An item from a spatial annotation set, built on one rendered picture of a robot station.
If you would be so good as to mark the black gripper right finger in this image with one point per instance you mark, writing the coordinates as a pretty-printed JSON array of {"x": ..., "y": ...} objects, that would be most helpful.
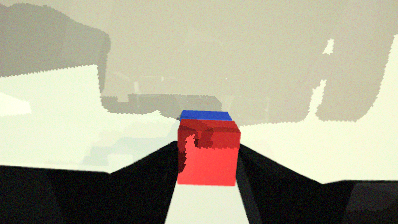
[{"x": 271, "y": 193}]

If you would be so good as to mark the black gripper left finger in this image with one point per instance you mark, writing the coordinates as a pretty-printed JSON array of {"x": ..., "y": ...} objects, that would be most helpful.
[{"x": 139, "y": 193}]

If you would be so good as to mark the red block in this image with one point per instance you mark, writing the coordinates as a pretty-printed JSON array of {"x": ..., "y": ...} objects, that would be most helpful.
[{"x": 207, "y": 152}]

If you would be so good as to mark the blue block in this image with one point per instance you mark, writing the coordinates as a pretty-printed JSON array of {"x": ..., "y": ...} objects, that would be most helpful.
[{"x": 205, "y": 115}]

